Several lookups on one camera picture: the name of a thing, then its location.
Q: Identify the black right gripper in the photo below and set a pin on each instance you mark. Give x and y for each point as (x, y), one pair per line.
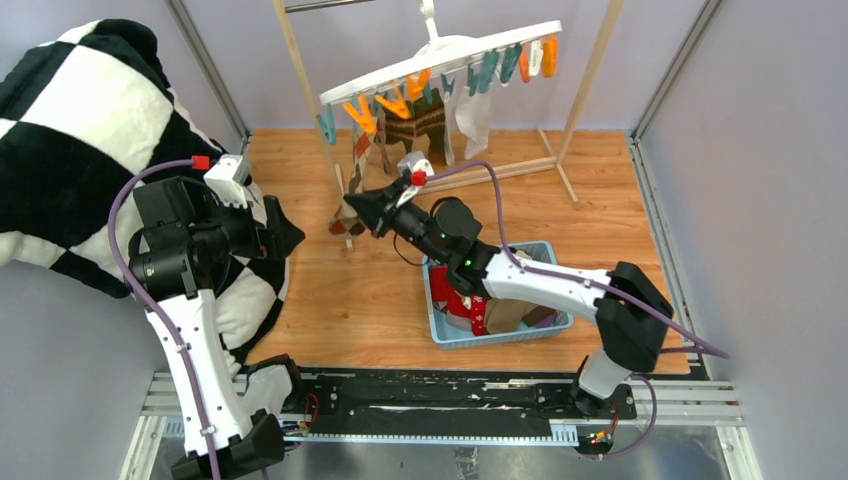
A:
(373, 206)

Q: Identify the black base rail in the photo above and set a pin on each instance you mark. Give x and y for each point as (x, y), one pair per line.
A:
(450, 406)

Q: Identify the black white checkered blanket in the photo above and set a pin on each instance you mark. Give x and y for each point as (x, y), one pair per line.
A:
(80, 116)

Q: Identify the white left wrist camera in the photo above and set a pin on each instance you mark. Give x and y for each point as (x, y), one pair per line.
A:
(225, 178)

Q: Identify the green brown striped sock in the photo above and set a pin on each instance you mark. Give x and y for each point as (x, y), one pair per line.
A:
(427, 119)

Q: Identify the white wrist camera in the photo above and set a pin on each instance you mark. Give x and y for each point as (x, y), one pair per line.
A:
(415, 170)
(225, 178)

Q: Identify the white round clip hanger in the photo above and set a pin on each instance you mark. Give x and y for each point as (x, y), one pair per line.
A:
(440, 55)

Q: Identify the white sock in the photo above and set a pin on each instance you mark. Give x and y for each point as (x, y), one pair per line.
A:
(469, 115)

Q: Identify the red snowflake sock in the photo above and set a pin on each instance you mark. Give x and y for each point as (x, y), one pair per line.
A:
(476, 324)

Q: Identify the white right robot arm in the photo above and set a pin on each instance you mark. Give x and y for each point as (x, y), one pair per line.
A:
(628, 310)

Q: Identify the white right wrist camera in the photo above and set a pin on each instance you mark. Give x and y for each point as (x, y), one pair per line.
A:
(415, 170)

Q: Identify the purple orange striped sock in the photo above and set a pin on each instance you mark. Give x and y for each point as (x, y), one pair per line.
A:
(546, 322)

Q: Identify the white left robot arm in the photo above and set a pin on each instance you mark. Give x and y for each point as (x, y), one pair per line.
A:
(192, 232)

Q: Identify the light blue plastic basket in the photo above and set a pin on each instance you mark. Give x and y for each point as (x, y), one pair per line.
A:
(447, 336)

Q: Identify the argyle brown sock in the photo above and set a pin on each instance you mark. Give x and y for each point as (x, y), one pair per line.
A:
(346, 223)

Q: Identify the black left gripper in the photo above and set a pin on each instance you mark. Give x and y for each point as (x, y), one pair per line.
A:
(273, 241)

